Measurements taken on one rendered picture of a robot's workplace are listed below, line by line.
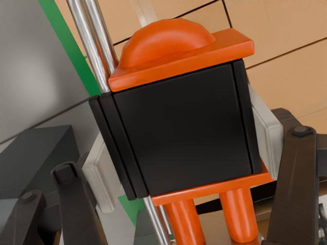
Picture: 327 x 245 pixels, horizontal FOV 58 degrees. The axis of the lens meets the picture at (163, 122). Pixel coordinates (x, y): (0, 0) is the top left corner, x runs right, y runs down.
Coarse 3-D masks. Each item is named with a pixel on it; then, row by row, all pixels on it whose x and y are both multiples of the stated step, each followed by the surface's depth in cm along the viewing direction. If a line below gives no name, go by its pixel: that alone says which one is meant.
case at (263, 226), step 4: (264, 220) 102; (268, 220) 102; (260, 224) 102; (264, 224) 101; (268, 224) 100; (260, 228) 100; (264, 228) 100; (260, 232) 99; (264, 232) 98; (264, 236) 97
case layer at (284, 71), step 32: (64, 0) 75; (128, 0) 75; (160, 0) 75; (192, 0) 75; (224, 0) 75; (256, 0) 75; (288, 0) 74; (320, 0) 74; (128, 32) 78; (256, 32) 78; (288, 32) 78; (320, 32) 77; (256, 64) 83; (288, 64) 81; (320, 64) 81; (288, 96) 85; (320, 96) 85; (320, 128) 89
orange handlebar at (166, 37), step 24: (168, 24) 15; (192, 24) 16; (144, 48) 15; (168, 48) 15; (192, 48) 15; (240, 192) 19; (168, 216) 21; (192, 216) 20; (240, 216) 20; (192, 240) 21; (240, 240) 21
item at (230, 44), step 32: (224, 32) 17; (160, 64) 15; (192, 64) 14; (224, 64) 14; (128, 96) 15; (160, 96) 15; (192, 96) 15; (224, 96) 15; (128, 128) 16; (160, 128) 16; (192, 128) 16; (224, 128) 16; (160, 160) 17; (192, 160) 17; (224, 160) 17; (256, 160) 17; (160, 192) 18; (192, 192) 18
